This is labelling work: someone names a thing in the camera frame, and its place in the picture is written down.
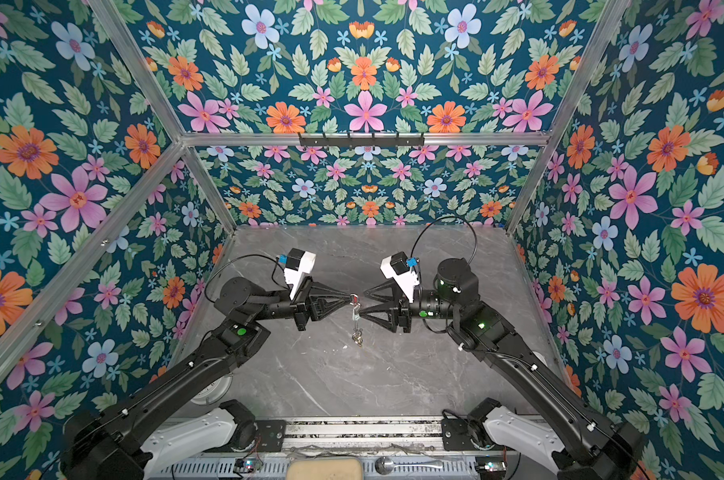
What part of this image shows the large keyring with red grip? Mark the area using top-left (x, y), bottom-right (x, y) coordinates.
top-left (350, 294), bottom-right (361, 323)

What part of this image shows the bunch of keys yellow tag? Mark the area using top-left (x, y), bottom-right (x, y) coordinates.
top-left (352, 319), bottom-right (364, 347)

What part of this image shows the aluminium frame bar left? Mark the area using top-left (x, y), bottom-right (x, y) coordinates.
top-left (0, 141), bottom-right (185, 386)

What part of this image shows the black hook rack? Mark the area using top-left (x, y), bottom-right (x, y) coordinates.
top-left (298, 133), bottom-right (426, 148)

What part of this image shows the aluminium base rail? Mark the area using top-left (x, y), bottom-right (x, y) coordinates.
top-left (157, 415), bottom-right (609, 457)

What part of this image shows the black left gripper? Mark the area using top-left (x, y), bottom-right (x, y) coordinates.
top-left (249, 274), bottom-right (352, 333)

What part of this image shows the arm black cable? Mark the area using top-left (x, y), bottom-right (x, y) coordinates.
top-left (204, 253), bottom-right (288, 301)
top-left (409, 214), bottom-right (479, 265)

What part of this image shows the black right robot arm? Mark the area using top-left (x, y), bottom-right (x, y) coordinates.
top-left (360, 252), bottom-right (646, 479)

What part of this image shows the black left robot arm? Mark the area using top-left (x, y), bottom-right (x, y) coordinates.
top-left (60, 277), bottom-right (356, 479)

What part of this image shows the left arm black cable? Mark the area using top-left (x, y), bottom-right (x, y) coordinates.
top-left (204, 253), bottom-right (288, 301)

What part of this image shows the aluminium frame horizontal bar back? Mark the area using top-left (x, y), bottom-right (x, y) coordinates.
top-left (182, 132), bottom-right (550, 148)

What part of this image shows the aluminium frame corner post right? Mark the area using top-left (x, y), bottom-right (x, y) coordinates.
top-left (506, 0), bottom-right (631, 237)

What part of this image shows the beige pad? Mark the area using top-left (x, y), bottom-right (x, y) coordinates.
top-left (285, 458), bottom-right (364, 480)

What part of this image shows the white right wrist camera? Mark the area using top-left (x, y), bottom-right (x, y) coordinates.
top-left (380, 251), bottom-right (420, 302)

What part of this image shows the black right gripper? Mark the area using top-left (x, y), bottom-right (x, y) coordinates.
top-left (362, 279), bottom-right (463, 336)

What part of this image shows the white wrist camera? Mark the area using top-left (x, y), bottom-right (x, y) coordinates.
top-left (278, 248), bottom-right (317, 300)
top-left (380, 251), bottom-right (420, 302)

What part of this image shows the aluminium frame corner post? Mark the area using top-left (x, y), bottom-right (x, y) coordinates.
top-left (89, 1), bottom-right (236, 235)
top-left (506, 0), bottom-right (631, 237)

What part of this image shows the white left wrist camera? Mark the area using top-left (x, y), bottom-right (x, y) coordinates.
top-left (278, 248), bottom-right (317, 300)

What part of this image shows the aluminium frame corner post left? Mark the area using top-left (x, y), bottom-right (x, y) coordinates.
top-left (89, 1), bottom-right (236, 235)

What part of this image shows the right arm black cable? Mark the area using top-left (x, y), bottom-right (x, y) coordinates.
top-left (409, 214), bottom-right (479, 265)

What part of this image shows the metal spoon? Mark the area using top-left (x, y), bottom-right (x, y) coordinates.
top-left (374, 456), bottom-right (444, 476)

